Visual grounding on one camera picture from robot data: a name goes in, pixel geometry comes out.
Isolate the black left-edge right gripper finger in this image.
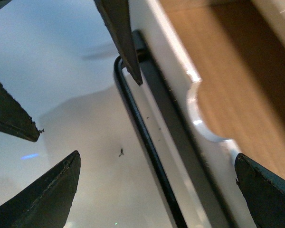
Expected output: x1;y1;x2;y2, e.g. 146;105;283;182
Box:
0;83;44;142

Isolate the white drawer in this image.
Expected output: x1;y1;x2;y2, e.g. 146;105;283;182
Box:
129;0;285;228

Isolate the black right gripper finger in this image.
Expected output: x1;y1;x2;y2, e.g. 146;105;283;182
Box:
95;0;143;85
235;153;285;228
0;151;81;228

